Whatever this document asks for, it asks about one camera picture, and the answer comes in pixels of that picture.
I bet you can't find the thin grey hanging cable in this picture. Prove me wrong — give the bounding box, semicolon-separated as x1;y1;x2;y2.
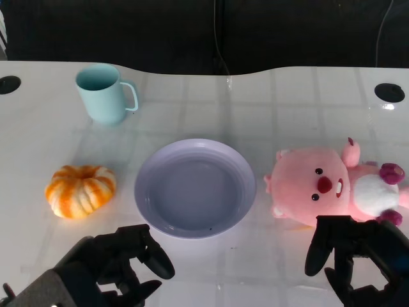
375;0;393;68
212;0;231;76

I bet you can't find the black backdrop curtain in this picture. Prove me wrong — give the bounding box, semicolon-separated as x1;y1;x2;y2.
0;0;409;76

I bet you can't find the lavender round plate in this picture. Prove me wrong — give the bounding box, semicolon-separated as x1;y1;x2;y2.
134;138;258;240

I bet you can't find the black table cable grommet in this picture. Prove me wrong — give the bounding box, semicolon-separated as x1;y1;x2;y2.
373;83;406;104
0;75;22;95

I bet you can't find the white object beside curtain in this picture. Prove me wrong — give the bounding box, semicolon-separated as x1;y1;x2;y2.
0;0;9;60

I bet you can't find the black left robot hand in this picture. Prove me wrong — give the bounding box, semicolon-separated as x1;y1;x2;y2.
54;223;176;307

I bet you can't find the pink plush doll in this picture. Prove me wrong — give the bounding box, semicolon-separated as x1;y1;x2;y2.
263;137;409;228

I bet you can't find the light blue mug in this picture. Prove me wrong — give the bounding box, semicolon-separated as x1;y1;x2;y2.
75;63;140;125

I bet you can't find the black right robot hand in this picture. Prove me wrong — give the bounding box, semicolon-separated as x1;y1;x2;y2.
304;214;409;307

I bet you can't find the orange white pumpkin toy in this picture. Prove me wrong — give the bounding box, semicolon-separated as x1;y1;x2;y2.
44;164;117;220

